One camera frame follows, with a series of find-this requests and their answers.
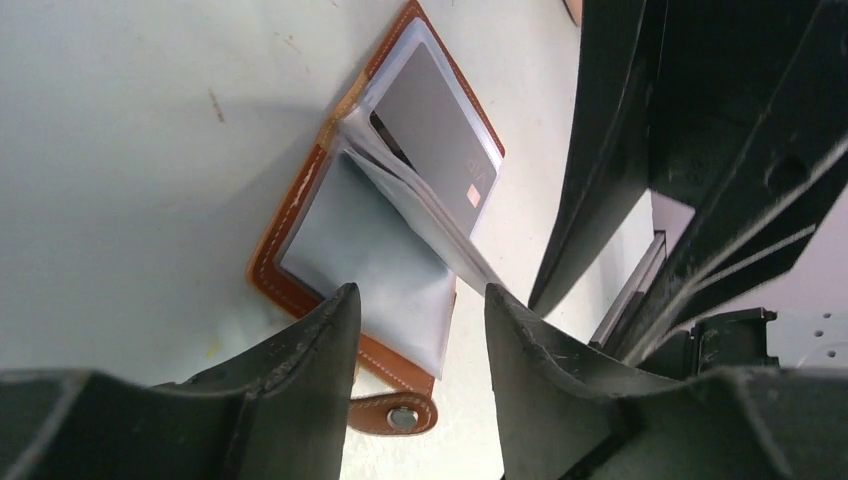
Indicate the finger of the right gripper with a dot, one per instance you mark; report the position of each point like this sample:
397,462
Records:
775,184
607,164

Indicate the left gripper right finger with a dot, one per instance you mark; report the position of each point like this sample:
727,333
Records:
567,411

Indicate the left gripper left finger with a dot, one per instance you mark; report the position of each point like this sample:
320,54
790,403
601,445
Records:
276,411

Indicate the grey credit card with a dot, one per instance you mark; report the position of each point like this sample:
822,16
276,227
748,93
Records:
420,119

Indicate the brown leather card holder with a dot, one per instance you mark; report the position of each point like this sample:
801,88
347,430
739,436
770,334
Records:
356,213

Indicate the aluminium frame rail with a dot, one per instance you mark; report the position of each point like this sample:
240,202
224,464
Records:
632,292

